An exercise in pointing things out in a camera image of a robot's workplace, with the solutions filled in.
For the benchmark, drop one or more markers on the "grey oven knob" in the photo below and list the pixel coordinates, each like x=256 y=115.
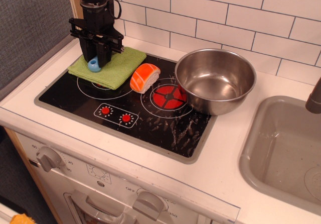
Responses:
x=48 y=158
x=149 y=205

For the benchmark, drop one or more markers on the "silver metal pan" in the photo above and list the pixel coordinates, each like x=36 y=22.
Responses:
x=214 y=81

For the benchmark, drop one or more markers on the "grey plastic sink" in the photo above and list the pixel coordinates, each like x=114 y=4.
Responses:
x=281 y=156

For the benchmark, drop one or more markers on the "grey left oven knob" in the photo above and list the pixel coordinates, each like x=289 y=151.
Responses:
x=48 y=158

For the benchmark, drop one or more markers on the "yellow object at corner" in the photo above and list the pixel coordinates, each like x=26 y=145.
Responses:
x=22 y=219

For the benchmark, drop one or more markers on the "green folded cloth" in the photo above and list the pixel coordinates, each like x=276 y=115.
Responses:
x=114 y=73

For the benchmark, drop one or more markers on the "blue handled grey spoon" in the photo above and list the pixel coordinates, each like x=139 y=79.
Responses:
x=93 y=65

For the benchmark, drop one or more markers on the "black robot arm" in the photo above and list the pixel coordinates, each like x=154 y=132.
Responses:
x=96 y=33

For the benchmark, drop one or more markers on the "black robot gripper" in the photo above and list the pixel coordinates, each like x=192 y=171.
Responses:
x=96 y=31

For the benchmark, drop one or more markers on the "wooden side post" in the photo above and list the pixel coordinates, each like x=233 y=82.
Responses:
x=76 y=9

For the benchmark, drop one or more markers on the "grey oven door handle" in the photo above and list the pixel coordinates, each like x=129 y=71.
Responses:
x=95 y=208

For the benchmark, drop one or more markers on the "orange salmon sushi toy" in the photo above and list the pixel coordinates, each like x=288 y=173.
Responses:
x=144 y=77

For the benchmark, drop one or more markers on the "grey faucet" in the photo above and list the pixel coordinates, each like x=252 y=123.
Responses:
x=313 y=103

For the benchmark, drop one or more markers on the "white toy oven front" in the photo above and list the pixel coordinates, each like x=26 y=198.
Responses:
x=72 y=174

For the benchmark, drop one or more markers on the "black toy stovetop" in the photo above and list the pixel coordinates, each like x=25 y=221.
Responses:
x=159 y=120

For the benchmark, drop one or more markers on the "grey right oven knob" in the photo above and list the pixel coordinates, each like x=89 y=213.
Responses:
x=149 y=205

